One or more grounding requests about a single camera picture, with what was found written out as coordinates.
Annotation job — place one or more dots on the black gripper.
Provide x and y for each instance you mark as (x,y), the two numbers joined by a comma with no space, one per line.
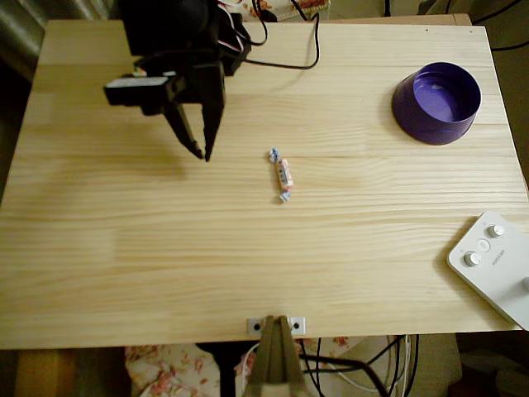
(205,94)

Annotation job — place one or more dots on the candy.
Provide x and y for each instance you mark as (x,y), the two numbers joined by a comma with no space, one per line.
(282,173)

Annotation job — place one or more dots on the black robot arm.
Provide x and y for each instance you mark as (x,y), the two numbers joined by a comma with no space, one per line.
(165,25)

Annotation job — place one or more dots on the purple bowl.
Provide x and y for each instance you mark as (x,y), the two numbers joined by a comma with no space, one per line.
(434,103)

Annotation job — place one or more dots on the floral cloth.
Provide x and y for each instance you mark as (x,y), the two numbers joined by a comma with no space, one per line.
(285,6)

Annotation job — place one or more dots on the floral cushion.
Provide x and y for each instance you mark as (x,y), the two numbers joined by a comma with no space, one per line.
(173,368)

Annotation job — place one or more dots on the black stand pole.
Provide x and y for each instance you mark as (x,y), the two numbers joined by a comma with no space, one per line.
(225,372)

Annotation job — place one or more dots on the white device with knobs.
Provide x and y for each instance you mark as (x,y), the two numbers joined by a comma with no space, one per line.
(496,264)

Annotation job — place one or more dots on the black camera box white label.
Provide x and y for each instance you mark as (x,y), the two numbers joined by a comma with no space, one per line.
(132,92)

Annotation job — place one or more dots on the metal bracket with screws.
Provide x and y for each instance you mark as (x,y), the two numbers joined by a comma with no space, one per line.
(253,325)

